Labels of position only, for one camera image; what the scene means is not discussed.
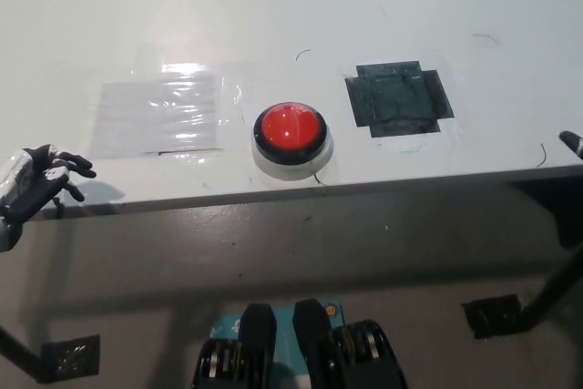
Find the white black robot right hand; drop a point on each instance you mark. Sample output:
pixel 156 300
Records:
pixel 573 142

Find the red dome push button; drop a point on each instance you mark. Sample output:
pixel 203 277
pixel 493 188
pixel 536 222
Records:
pixel 291 138

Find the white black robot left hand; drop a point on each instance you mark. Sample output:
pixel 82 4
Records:
pixel 32 193

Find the black metal table leg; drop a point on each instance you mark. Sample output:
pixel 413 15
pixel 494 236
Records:
pixel 20 357
pixel 553 284

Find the black tape patch on table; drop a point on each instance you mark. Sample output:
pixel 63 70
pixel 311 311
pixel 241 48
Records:
pixel 398 98

